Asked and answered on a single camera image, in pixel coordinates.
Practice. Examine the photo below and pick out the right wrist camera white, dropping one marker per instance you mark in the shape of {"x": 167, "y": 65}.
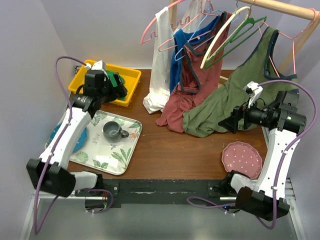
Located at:
{"x": 254, "y": 91}

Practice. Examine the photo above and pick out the blue tank top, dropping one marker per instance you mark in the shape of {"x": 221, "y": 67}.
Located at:
{"x": 193, "y": 55}

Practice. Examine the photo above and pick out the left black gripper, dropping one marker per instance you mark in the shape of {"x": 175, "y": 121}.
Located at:
{"x": 118, "y": 91}

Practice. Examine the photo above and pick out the olive green tank top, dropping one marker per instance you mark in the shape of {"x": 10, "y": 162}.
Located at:
{"x": 203, "y": 120}

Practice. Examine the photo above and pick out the grey ceramic mug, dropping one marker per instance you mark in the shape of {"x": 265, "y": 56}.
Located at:
{"x": 113, "y": 132}

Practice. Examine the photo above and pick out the pink dotted plate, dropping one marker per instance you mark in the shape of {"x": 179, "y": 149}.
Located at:
{"x": 242, "y": 157}

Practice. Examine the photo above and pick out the pink hanger right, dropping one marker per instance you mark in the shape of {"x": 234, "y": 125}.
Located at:
{"x": 297, "y": 41}

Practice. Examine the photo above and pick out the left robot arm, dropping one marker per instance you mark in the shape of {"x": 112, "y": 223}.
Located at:
{"x": 49, "y": 173}

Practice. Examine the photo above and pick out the yellow plastic bin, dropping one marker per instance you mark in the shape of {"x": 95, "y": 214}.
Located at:
{"x": 131, "y": 79}

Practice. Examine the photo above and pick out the bright green tank top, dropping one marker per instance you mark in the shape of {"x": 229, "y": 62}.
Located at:
{"x": 118, "y": 84}

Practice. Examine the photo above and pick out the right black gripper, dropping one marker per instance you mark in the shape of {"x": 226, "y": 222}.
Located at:
{"x": 240, "y": 112}

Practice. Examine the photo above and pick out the rust red tank top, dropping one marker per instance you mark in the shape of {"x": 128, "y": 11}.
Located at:
{"x": 197, "y": 84}

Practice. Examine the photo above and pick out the light blue wire hanger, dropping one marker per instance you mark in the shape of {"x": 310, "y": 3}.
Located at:
{"x": 177, "y": 52}

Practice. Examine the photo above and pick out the blue dotted plate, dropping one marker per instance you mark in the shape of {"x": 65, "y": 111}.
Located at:
{"x": 79, "y": 144}

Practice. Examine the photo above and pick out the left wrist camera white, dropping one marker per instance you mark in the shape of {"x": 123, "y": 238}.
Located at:
{"x": 98, "y": 65}

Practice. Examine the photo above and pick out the white tank top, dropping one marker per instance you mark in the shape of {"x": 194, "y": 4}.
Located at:
{"x": 159, "y": 86}

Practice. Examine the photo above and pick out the green plastic hanger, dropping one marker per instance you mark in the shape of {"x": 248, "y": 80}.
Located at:
{"x": 239, "y": 33}

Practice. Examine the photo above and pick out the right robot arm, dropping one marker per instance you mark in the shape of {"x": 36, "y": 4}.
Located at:
{"x": 265, "y": 197}

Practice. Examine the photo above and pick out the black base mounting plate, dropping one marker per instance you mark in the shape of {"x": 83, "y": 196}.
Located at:
{"x": 164, "y": 191}

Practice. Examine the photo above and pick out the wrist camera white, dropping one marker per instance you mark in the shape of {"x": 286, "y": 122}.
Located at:
{"x": 254, "y": 91}
{"x": 98, "y": 65}

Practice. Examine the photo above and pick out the wooden clothes rail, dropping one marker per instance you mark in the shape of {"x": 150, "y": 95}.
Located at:
{"x": 288, "y": 9}

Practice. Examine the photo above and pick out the small pink wire hanger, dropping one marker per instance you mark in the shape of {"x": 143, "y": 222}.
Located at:
{"x": 172, "y": 41}

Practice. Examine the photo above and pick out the floral serving tray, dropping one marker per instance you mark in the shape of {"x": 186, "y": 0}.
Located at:
{"x": 97, "y": 153}

